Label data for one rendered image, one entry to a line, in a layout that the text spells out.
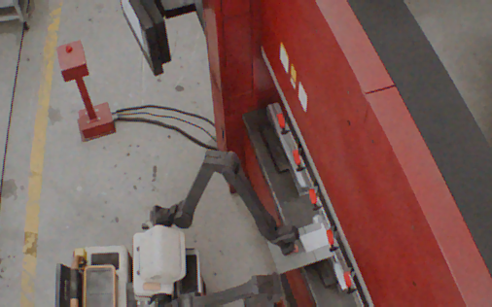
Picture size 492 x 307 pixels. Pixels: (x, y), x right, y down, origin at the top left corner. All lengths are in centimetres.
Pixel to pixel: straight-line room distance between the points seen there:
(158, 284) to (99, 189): 174
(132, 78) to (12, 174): 112
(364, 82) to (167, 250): 116
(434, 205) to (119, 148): 310
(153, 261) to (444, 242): 132
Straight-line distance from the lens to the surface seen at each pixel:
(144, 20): 305
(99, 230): 432
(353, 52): 201
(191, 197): 278
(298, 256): 307
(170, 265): 269
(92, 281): 321
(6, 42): 543
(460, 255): 174
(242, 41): 310
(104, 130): 462
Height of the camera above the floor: 385
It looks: 60 degrees down
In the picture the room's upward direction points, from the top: 2 degrees counter-clockwise
